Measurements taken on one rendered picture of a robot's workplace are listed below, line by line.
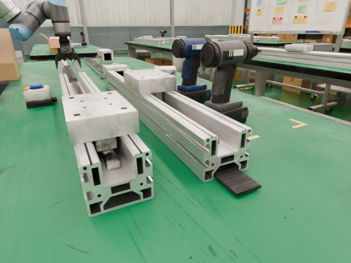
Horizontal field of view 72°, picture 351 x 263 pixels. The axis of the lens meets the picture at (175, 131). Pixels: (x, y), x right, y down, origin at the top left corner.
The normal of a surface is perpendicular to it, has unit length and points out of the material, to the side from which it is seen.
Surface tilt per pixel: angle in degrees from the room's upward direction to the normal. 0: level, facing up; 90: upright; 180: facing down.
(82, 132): 90
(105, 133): 90
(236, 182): 0
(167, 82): 90
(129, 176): 0
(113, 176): 0
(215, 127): 90
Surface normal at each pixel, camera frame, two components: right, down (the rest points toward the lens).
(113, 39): 0.44, 0.34
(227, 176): -0.01, -0.92
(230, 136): -0.90, 0.18
